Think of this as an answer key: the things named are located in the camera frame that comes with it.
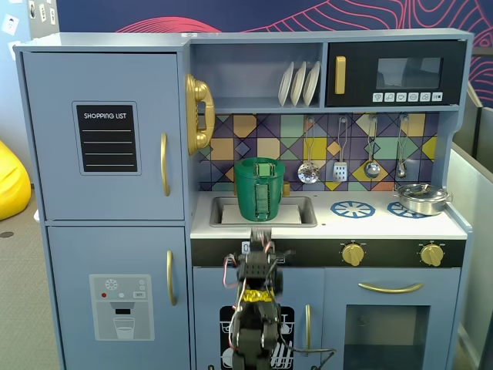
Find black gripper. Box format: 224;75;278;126
249;227;276;254

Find steel pot lid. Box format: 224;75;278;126
396;183;448;202

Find green plastic container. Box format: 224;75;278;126
234;169;286;224

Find grey sink basin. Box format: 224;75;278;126
210;195;318;228

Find blue dishwasher door with print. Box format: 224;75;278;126
192;267;325;370

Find steel skimmer spoon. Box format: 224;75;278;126
297;116;320;185

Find blue oven door with window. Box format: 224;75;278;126
324;268;462;370

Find gold stove knob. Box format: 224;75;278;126
340;241;366;267
419;242;445;267

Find steel slotted spatula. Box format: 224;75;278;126
332;116;349;182

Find steel ladle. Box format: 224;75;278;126
364;114;381;180

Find white toy plate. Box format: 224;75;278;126
277;61;295;108
302;60;321;107
290;60;308;108

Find gold toy telephone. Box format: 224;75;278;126
184;73;216;156

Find steel cooking pot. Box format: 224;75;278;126
393;188;454;217

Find blue fridge door with dispenser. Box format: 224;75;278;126
46;226;192;370

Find black shopping list board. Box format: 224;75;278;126
72;101;142;177

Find black toy microwave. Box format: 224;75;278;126
325;40;468;108

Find grey partition panel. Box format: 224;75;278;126
448;148;493;370

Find blue fridge door with chalkboard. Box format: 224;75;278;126
22;52;185;221

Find blue toy kitchen unit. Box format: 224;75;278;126
13;29;475;370

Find dark partition panel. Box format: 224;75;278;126
461;82;493;160

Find yellow bean bag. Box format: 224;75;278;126
0;140;32;221

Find gold dishwasher handle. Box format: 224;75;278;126
304;304;313;350

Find gold fridge door handle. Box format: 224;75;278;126
159;133;171;197
166;250;179;307

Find black power cable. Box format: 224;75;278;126
283;345;337;370

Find gold oven handle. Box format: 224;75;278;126
357;282;424;294

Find gold microwave handle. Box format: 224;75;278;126
334;55;347;96

